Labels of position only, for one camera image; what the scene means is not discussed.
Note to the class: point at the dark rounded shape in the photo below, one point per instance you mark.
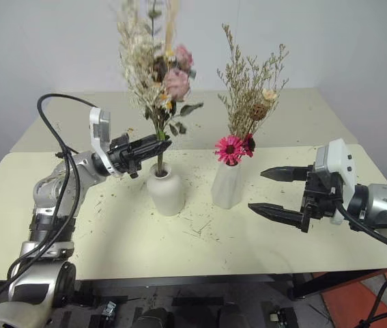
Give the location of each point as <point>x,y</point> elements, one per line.
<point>154,318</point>

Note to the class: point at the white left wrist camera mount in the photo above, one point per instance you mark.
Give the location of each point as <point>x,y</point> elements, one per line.
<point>102,126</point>

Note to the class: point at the dried bouquet with pink roses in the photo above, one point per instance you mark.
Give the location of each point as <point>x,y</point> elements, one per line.
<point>145,68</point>

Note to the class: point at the orange floor mat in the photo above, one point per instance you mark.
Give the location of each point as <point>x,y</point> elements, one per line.
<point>350,304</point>

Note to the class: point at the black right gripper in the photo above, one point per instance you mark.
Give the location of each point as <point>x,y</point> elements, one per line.
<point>321,198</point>

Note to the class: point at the dried bouquet with magenta daisy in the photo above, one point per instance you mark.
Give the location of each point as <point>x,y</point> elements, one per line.
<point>247,92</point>

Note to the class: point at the round white ceramic vase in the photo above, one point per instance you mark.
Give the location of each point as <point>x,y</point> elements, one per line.
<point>166,193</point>

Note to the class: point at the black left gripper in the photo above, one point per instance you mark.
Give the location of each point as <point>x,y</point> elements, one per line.
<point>121,155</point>

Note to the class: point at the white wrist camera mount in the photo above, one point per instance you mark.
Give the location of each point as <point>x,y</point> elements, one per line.
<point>340,160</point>
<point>102,126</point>

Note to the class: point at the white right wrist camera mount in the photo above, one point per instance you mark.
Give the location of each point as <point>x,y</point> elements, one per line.
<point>340,160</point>

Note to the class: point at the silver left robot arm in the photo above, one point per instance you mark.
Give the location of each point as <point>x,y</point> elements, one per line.
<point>48,191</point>

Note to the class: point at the faceted white vase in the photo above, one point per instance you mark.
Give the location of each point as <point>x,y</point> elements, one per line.
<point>227,189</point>

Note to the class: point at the black table frame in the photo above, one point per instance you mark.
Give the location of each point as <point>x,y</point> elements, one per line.
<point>309,283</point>

